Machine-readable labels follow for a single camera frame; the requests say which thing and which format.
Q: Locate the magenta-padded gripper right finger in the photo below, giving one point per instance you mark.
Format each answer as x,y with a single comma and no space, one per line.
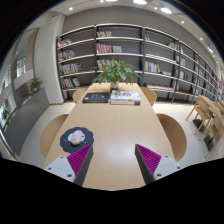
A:
166,165

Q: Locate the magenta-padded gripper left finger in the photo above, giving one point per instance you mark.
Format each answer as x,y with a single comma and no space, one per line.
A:
60,166

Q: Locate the pale pink computer mouse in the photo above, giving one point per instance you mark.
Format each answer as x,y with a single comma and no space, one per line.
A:
77,137

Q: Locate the dark cloud-shaped mouse pad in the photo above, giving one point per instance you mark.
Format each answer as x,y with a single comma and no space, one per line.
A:
66,145

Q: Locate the group of light wooden chairs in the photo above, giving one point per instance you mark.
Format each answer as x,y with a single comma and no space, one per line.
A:
206,115

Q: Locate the white book with dark spine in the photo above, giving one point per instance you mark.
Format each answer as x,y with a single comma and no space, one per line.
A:
125,103

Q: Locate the black hardcover book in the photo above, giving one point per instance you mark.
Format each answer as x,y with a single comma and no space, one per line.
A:
96,97

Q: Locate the white illustrated book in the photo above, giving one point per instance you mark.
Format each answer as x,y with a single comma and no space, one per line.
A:
125,95

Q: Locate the small potted plant on ledge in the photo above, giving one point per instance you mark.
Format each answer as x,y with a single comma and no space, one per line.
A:
36,85

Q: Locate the green potted plant, white pot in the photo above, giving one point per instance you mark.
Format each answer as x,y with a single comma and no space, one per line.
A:
115,71

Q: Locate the grey bookshelf unit with books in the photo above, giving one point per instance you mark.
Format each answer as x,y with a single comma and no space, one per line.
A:
83,46

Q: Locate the group of ceiling lights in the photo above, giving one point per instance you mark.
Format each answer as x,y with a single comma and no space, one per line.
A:
165,10

